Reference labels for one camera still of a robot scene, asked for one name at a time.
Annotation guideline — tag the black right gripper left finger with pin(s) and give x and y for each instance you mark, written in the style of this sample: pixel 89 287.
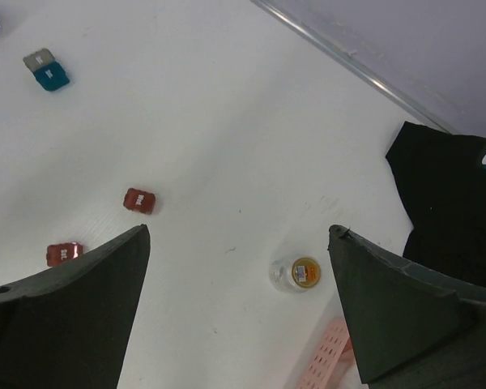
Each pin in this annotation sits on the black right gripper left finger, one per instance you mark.
pixel 69 326

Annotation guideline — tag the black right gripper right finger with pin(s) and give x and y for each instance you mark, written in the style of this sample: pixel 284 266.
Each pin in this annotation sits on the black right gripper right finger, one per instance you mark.
pixel 410 326

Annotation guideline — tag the red Sat pill box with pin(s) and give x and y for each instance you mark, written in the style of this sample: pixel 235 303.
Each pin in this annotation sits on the red Sat pill box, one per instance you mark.
pixel 57 254

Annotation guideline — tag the gold bottle cap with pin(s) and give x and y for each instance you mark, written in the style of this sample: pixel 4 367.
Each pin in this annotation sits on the gold bottle cap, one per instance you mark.
pixel 306 273

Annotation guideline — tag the clear pill bottle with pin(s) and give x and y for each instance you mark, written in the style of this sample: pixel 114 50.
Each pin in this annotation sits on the clear pill bottle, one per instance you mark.
pixel 281 278

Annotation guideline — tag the red Wed pill box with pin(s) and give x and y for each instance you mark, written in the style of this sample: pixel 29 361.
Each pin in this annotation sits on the red Wed pill box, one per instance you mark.
pixel 139 201

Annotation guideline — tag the pink perforated basket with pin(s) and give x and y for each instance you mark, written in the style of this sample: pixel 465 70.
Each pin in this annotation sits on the pink perforated basket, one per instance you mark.
pixel 335 343

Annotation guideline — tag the black cloth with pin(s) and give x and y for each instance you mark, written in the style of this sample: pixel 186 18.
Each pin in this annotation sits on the black cloth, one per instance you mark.
pixel 441 181

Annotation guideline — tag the teal pill box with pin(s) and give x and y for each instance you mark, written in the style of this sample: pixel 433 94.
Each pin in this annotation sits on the teal pill box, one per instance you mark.
pixel 51 77

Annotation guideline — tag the grey pill box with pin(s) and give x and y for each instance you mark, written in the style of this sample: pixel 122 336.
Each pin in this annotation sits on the grey pill box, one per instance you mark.
pixel 40 58

